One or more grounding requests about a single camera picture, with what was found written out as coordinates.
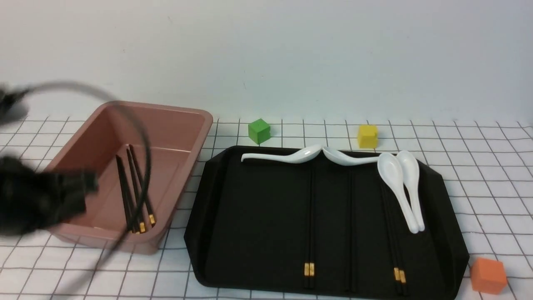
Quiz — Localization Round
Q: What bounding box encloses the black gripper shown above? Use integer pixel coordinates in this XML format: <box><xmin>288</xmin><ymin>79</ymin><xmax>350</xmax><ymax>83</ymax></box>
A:
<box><xmin>0</xmin><ymin>156</ymin><xmax>99</xmax><ymax>237</ymax></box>

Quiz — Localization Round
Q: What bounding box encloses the gold-banded black chopstick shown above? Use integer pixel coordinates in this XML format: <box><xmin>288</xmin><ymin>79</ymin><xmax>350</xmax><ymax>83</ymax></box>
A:
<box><xmin>128</xmin><ymin>145</ymin><xmax>156</xmax><ymax>230</ymax></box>
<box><xmin>308</xmin><ymin>170</ymin><xmax>316</xmax><ymax>289</ymax></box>
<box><xmin>379</xmin><ymin>183</ymin><xmax>403</xmax><ymax>296</ymax></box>
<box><xmin>304</xmin><ymin>169</ymin><xmax>312</xmax><ymax>290</ymax></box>
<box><xmin>385</xmin><ymin>187</ymin><xmax>408</xmax><ymax>298</ymax></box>
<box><xmin>126</xmin><ymin>148</ymin><xmax>146</xmax><ymax>234</ymax></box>

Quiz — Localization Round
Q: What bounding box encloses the pink plastic bin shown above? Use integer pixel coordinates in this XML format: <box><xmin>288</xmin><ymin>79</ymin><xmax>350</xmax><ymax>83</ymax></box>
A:
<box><xmin>46</xmin><ymin>101</ymin><xmax>213</xmax><ymax>254</ymax></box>

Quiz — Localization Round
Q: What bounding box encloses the black chopstick in bin right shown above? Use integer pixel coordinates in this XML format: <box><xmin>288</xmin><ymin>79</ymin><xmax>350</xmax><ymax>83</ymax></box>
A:
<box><xmin>117</xmin><ymin>164</ymin><xmax>139</xmax><ymax>234</ymax></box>

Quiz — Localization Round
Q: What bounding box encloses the black chopstick in bin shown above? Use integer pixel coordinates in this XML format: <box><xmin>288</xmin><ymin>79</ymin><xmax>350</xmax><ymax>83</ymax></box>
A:
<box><xmin>117</xmin><ymin>164</ymin><xmax>139</xmax><ymax>234</ymax></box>
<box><xmin>115</xmin><ymin>155</ymin><xmax>137</xmax><ymax>234</ymax></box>

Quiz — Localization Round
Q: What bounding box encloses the black chopstick in bin left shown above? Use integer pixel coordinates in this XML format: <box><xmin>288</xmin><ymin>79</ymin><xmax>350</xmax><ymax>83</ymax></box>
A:
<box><xmin>115</xmin><ymin>155</ymin><xmax>137</xmax><ymax>234</ymax></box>

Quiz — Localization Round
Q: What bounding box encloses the green cube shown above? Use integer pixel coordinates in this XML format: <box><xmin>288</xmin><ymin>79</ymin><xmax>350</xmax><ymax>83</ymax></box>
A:
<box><xmin>248</xmin><ymin>118</ymin><xmax>271</xmax><ymax>145</ymax></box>

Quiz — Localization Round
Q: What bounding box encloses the white spoon far left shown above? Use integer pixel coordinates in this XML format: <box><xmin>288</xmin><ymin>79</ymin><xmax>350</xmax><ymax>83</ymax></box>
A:
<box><xmin>241</xmin><ymin>145</ymin><xmax>322</xmax><ymax>165</ymax></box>

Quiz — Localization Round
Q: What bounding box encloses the white spoon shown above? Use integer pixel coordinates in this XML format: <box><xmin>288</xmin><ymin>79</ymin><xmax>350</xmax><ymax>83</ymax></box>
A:
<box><xmin>377</xmin><ymin>152</ymin><xmax>419</xmax><ymax>234</ymax></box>
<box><xmin>241</xmin><ymin>145</ymin><xmax>322</xmax><ymax>165</ymax></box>
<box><xmin>396</xmin><ymin>150</ymin><xmax>425</xmax><ymax>232</ymax></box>
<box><xmin>322</xmin><ymin>147</ymin><xmax>379</xmax><ymax>166</ymax></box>

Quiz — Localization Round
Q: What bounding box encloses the black plastic tray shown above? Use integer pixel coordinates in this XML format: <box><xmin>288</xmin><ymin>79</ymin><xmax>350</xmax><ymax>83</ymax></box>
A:
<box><xmin>184</xmin><ymin>146</ymin><xmax>470</xmax><ymax>300</ymax></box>

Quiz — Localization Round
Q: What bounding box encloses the white spoon centre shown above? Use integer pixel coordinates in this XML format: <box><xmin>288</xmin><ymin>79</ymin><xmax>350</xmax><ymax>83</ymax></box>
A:
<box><xmin>322</xmin><ymin>147</ymin><xmax>379</xmax><ymax>166</ymax></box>

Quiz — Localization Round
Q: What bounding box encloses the yellow cube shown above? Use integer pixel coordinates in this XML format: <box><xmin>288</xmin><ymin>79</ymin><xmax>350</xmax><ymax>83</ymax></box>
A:
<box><xmin>357</xmin><ymin>125</ymin><xmax>379</xmax><ymax>149</ymax></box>

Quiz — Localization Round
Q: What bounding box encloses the white spoon right inner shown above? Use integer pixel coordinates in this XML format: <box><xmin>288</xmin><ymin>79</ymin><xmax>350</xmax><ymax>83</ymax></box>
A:
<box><xmin>377</xmin><ymin>152</ymin><xmax>419</xmax><ymax>234</ymax></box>

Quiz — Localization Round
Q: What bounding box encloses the white spoon right outer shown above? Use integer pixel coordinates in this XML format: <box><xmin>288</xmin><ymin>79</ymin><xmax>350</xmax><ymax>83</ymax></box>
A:
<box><xmin>396</xmin><ymin>150</ymin><xmax>425</xmax><ymax>232</ymax></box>

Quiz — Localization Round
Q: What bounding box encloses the orange cube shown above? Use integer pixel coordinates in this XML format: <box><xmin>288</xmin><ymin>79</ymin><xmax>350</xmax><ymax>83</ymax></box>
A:
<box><xmin>470</xmin><ymin>257</ymin><xmax>508</xmax><ymax>295</ymax></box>

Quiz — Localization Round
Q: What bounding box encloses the black cable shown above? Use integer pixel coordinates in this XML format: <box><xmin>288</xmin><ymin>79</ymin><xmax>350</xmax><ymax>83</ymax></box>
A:
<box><xmin>0</xmin><ymin>81</ymin><xmax>152</xmax><ymax>297</ymax></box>

